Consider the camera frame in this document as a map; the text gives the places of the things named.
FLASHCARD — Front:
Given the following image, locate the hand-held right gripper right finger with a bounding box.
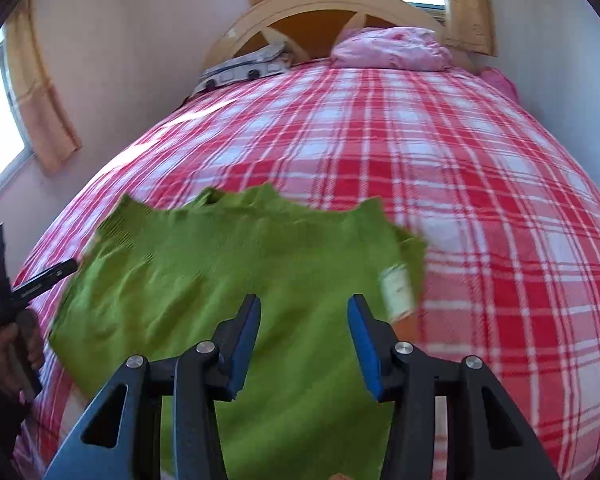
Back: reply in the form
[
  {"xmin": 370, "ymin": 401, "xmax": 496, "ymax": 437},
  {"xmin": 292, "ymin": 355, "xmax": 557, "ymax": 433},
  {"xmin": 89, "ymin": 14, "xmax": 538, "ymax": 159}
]
[{"xmin": 347, "ymin": 294, "xmax": 561, "ymax": 480}]

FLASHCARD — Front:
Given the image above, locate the red plaid bed sheet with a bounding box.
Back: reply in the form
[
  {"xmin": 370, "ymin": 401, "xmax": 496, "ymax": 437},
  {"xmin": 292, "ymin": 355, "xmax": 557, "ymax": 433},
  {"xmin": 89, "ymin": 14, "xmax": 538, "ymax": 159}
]
[{"xmin": 12, "ymin": 57, "xmax": 600, "ymax": 480}]

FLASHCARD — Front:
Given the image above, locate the pink cloth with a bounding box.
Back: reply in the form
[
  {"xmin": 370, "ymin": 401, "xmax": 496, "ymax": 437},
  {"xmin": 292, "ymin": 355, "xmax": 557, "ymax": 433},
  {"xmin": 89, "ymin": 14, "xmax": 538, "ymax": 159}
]
[{"xmin": 480, "ymin": 66, "xmax": 520, "ymax": 103}]

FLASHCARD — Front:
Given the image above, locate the pink floral pillow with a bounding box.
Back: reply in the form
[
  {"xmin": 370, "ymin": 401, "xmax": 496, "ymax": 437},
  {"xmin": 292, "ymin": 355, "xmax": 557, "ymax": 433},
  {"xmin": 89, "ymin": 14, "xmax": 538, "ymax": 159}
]
[{"xmin": 330, "ymin": 26, "xmax": 453, "ymax": 72}]

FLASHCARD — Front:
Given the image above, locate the grey patterned pillow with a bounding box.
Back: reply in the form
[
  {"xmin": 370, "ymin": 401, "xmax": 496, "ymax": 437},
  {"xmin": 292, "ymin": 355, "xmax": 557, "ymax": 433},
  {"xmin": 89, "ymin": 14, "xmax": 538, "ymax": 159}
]
[{"xmin": 192, "ymin": 42, "xmax": 293, "ymax": 96}]

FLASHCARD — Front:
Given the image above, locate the green striped knit sweater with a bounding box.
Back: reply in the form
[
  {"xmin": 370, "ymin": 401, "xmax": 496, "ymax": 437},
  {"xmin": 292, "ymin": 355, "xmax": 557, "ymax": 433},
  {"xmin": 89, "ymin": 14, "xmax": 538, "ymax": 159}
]
[{"xmin": 47, "ymin": 182, "xmax": 428, "ymax": 480}]

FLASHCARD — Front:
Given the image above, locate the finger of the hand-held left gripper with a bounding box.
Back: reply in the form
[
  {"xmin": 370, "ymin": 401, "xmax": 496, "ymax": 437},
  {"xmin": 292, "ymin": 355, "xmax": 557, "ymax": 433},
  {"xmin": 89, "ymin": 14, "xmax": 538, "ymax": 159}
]
[{"xmin": 10, "ymin": 260, "xmax": 79, "ymax": 302}]

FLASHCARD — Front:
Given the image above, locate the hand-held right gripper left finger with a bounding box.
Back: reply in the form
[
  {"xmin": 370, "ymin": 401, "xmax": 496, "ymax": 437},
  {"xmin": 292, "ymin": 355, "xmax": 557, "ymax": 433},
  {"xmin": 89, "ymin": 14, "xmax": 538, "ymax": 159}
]
[{"xmin": 44, "ymin": 294, "xmax": 261, "ymax": 480}]

